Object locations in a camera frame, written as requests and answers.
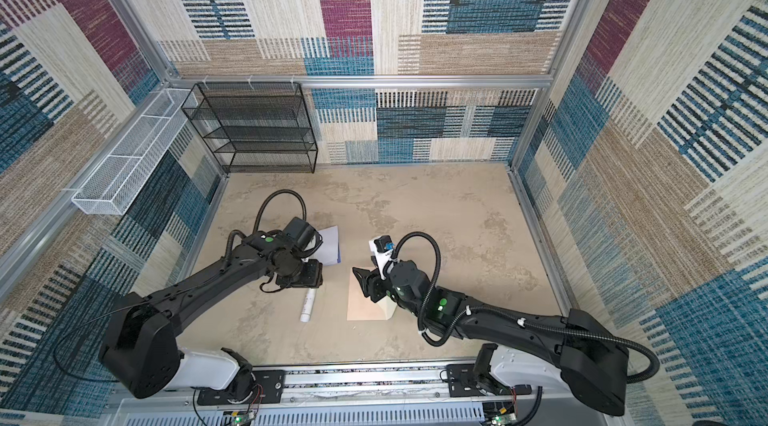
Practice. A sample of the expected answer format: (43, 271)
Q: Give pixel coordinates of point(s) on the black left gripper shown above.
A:
(315, 278)

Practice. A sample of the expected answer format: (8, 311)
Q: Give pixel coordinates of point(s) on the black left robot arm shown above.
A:
(139, 347)

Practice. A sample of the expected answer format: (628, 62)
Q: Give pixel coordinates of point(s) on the pink envelope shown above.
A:
(361, 308)

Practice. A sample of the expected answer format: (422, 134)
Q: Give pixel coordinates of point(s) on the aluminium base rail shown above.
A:
(374, 393)

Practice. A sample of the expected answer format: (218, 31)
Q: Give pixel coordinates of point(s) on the black wire shelf rack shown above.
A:
(254, 127)

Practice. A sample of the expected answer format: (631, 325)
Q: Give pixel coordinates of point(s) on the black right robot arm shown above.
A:
(590, 359)

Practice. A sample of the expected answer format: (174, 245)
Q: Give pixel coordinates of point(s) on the white wire mesh basket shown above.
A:
(121, 175)

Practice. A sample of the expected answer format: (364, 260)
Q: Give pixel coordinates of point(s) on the blue floral letter paper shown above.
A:
(329, 253)

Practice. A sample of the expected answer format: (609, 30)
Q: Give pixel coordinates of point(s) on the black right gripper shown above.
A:
(374, 283)

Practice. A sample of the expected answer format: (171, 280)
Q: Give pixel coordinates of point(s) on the white glue stick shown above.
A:
(308, 304)

